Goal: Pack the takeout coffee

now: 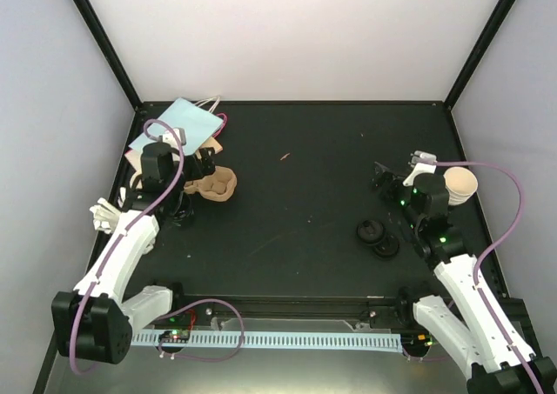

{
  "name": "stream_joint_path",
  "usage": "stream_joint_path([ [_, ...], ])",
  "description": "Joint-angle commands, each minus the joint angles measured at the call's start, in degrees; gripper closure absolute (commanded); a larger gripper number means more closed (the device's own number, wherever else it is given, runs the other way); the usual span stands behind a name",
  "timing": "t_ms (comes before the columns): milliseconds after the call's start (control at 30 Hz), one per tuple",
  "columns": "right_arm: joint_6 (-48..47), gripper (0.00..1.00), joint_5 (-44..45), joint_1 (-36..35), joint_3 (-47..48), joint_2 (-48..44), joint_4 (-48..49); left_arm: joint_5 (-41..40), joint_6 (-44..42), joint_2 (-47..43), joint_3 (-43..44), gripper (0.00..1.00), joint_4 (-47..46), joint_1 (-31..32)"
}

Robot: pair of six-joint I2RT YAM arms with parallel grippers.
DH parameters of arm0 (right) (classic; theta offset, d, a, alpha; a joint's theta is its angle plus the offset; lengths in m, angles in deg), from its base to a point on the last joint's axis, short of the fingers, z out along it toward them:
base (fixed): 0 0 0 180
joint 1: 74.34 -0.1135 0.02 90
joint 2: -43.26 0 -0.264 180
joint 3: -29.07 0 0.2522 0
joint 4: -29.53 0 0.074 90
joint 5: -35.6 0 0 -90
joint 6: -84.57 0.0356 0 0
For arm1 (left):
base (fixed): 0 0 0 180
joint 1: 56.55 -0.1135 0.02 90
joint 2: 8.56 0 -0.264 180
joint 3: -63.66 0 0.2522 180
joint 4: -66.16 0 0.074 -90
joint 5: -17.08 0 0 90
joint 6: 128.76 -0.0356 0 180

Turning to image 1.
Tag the brown pulp cup carrier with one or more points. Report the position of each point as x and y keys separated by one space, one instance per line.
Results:
x=217 y=187

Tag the white pink-edged napkin pack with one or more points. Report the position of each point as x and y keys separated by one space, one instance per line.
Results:
x=134 y=159

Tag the brown Cakes paper bag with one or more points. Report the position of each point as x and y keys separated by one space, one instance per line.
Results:
x=212 y=142

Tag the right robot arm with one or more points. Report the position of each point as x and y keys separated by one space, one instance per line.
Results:
x=479 y=337

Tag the black coffee lid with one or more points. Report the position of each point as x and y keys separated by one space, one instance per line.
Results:
x=387 y=248
x=370 y=232

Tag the light blue slotted cable duct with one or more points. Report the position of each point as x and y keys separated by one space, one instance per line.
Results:
x=272 y=340

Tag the black right frame post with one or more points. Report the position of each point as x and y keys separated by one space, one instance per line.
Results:
x=478 y=51

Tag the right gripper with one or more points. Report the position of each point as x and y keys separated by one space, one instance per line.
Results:
x=387 y=180

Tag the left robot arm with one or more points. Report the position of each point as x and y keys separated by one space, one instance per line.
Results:
x=95 y=321

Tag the right paper cup stack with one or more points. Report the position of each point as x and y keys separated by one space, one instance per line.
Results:
x=461 y=184

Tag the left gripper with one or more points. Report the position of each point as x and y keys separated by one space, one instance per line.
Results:
x=203 y=163

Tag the light blue paper bag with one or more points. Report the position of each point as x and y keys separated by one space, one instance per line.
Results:
x=197 y=124

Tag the black left frame post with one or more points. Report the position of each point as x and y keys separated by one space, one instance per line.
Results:
x=95 y=27

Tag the black frame post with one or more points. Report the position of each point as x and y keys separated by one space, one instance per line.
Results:
x=478 y=51
x=95 y=27

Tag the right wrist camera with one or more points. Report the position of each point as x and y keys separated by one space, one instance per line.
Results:
x=421 y=163

